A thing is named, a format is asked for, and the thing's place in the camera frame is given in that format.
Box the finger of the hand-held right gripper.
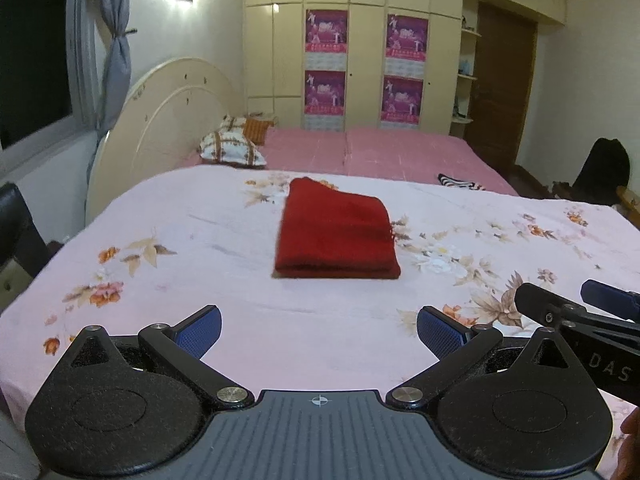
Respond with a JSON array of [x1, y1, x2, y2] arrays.
[[515, 282, 592, 333], [581, 280, 640, 321]]

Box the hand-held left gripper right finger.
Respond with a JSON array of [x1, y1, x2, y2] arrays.
[[385, 305, 581, 413]]

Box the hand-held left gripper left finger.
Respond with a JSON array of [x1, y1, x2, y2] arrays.
[[67, 304, 255, 413]]

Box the red beaded sweater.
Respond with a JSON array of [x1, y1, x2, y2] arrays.
[[272, 177, 402, 281]]

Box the person's right hand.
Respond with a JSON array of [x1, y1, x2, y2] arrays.
[[619, 407, 640, 480]]

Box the floral pink bedsheet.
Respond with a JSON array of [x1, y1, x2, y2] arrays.
[[0, 166, 640, 480]]

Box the wooden footboard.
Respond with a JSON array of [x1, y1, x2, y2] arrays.
[[617, 185, 640, 228]]

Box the black jacket on chair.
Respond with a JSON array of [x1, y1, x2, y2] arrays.
[[570, 137, 631, 206]]

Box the black white striped cloth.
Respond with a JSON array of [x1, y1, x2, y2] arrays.
[[437, 173, 486, 192]]

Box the plain pink bedsheet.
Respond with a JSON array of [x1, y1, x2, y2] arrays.
[[180, 126, 521, 197]]

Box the large checked pillow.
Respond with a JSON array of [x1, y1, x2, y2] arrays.
[[199, 130, 268, 167]]

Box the black leather chair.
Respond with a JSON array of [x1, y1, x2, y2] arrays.
[[0, 182, 51, 281]]

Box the orange striped pillow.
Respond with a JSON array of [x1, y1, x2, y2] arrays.
[[243, 116, 277, 145]]

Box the cream round headboard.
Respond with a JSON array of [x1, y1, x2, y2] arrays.
[[86, 57, 246, 223]]

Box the brown wooden door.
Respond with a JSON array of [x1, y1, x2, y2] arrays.
[[465, 2, 538, 166]]

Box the cream corner shelf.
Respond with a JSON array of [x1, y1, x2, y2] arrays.
[[450, 0, 482, 136]]

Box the cream wardrobe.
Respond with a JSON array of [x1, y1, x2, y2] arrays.
[[242, 0, 568, 136]]

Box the grey curtain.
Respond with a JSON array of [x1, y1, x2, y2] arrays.
[[95, 0, 138, 133]]

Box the window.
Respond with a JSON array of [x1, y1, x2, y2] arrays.
[[0, 0, 98, 161]]

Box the purple wall poster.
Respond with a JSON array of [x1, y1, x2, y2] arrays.
[[385, 14, 429, 58], [304, 70, 347, 115], [381, 76, 424, 123], [305, 9, 349, 53]]

